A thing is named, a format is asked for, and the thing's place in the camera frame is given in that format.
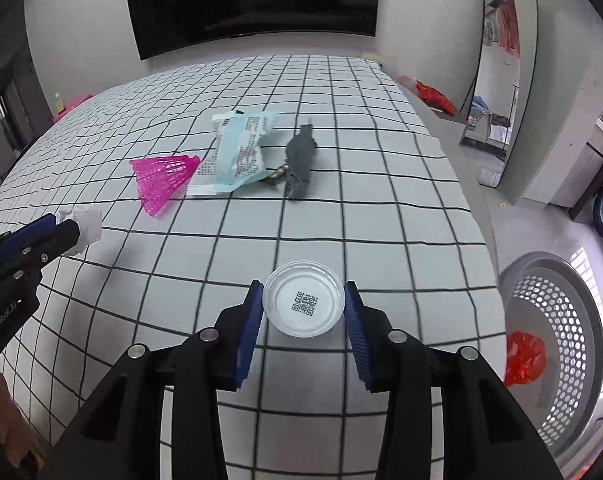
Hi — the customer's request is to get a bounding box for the grey perforated laundry basket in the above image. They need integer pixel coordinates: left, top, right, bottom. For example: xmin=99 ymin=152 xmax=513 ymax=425
xmin=499 ymin=252 xmax=603 ymax=467

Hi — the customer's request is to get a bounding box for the person's left hand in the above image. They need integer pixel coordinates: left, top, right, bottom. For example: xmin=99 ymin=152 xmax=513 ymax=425
xmin=0 ymin=372 xmax=32 ymax=479

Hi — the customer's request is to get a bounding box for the white paper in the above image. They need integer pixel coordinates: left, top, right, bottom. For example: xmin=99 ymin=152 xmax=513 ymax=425
xmin=55 ymin=206 xmax=103 ymax=257

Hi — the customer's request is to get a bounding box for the red plastic bag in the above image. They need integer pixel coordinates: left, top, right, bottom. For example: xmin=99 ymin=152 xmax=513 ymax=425
xmin=504 ymin=332 xmax=547 ymax=387

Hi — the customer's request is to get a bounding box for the white blue snack packet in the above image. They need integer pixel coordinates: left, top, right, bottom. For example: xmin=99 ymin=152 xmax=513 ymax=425
xmin=186 ymin=110 xmax=280 ymax=197

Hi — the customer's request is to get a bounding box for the grey foil wrapper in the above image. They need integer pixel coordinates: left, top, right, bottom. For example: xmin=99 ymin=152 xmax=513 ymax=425
xmin=285 ymin=124 xmax=317 ymax=200

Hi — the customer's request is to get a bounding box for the pink plastic shuttlecock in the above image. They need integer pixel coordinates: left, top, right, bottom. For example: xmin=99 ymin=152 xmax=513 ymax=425
xmin=130 ymin=155 xmax=202 ymax=217

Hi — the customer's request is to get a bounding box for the standing floor mirror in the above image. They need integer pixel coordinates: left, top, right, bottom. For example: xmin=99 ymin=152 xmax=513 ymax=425
xmin=460 ymin=0 xmax=538 ymax=188

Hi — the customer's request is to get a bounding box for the red bag on cabinet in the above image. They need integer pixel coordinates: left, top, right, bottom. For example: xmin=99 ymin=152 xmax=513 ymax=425
xmin=415 ymin=80 xmax=458 ymax=117

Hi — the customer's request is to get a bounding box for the dark spiky rubber tube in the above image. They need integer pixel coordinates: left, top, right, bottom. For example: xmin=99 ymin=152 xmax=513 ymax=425
xmin=262 ymin=164 xmax=289 ymax=185

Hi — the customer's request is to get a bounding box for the white plastic lid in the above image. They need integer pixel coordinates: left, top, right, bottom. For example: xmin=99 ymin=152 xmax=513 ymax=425
xmin=262 ymin=260 xmax=346 ymax=338

